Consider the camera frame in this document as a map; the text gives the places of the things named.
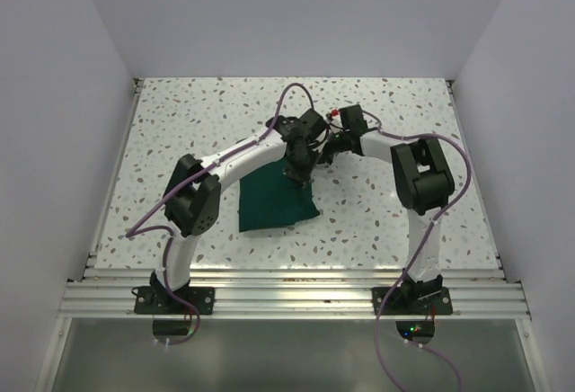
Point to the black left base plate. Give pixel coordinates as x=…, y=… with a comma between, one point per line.
x=147, y=303

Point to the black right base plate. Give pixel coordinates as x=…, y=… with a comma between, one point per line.
x=436, y=303

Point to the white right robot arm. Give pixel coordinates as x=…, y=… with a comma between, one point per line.
x=423, y=184

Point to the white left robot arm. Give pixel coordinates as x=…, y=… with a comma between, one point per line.
x=193, y=194

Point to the aluminium rail frame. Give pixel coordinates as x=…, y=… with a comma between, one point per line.
x=323, y=268

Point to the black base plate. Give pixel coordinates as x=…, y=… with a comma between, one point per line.
x=436, y=303
x=147, y=303

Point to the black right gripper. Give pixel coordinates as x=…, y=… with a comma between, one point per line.
x=328, y=158

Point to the green surgical cloth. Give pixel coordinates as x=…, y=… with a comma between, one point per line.
x=269, y=199

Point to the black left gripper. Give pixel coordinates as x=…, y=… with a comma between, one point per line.
x=302, y=177

